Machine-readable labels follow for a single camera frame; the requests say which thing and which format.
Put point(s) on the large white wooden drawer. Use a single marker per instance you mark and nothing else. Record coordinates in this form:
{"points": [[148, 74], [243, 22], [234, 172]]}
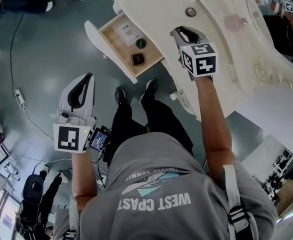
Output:
{"points": [[106, 41]]}

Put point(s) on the person's black shoe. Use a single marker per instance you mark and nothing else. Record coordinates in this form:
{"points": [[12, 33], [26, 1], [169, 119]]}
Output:
{"points": [[119, 96], [149, 89]]}

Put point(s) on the person's left forearm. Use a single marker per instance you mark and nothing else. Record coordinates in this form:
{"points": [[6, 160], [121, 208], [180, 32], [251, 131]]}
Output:
{"points": [[82, 181]]}

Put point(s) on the small square dark box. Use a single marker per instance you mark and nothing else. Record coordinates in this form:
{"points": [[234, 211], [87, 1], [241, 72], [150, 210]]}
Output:
{"points": [[137, 59]]}

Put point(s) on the small round dark tin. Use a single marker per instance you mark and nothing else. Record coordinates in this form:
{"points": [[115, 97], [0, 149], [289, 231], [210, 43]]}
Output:
{"points": [[190, 12]]}

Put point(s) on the cream dressing table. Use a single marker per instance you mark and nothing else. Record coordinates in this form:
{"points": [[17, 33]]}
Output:
{"points": [[161, 6]]}

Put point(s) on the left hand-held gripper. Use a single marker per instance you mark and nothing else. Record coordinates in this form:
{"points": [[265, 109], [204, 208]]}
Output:
{"points": [[69, 136]]}

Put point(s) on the person's right black shoe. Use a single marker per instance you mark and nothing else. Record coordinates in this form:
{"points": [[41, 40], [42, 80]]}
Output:
{"points": [[149, 89]]}

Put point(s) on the person's grey printed t-shirt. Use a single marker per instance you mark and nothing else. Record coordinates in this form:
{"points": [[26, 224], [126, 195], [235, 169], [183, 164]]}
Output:
{"points": [[156, 219]]}

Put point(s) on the small black screen device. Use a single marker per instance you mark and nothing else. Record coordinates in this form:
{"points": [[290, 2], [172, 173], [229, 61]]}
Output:
{"points": [[99, 139]]}

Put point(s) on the pink round perfume bottle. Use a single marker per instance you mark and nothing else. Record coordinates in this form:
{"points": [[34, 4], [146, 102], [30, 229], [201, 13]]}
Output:
{"points": [[232, 22]]}

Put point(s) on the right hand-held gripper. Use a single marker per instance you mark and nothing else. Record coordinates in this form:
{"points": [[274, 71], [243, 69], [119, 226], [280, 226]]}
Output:
{"points": [[201, 61]]}

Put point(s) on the white paper card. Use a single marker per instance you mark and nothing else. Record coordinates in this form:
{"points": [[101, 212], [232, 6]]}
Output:
{"points": [[126, 31]]}

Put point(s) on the person's right forearm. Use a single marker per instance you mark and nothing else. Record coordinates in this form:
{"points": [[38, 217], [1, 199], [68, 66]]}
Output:
{"points": [[211, 119]]}

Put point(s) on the white power strip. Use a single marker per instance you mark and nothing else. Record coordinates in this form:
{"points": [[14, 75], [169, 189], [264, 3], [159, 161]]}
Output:
{"points": [[19, 99]]}

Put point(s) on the person's left black shoe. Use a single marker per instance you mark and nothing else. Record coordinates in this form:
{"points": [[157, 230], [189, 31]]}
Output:
{"points": [[119, 96]]}

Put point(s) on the oval mirror white frame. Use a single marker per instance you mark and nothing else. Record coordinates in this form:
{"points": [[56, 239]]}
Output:
{"points": [[274, 46]]}

